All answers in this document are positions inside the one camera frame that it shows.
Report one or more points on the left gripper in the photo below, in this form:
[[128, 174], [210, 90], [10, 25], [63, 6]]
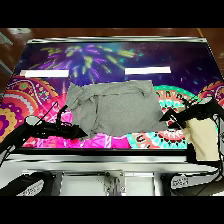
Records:
[[68, 131]]

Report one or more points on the grey T-shirt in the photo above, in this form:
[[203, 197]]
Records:
[[120, 108]]

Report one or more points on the silver frame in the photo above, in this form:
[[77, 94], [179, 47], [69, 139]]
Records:
[[100, 165]]

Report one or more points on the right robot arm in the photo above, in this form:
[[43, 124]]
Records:
[[203, 111]]

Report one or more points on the beige garment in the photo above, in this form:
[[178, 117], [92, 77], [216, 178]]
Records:
[[201, 138]]

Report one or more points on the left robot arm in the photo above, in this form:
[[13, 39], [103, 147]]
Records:
[[20, 135]]

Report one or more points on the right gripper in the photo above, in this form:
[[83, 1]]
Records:
[[175, 116]]

